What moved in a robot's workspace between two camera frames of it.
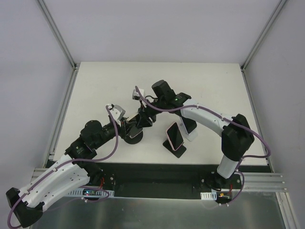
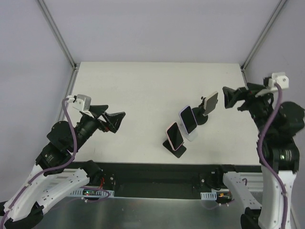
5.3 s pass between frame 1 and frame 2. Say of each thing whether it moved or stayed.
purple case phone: stayed
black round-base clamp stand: moved
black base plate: stayed
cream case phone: moved
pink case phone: stayed
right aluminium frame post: stayed
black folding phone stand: stayed
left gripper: moved
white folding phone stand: stayed
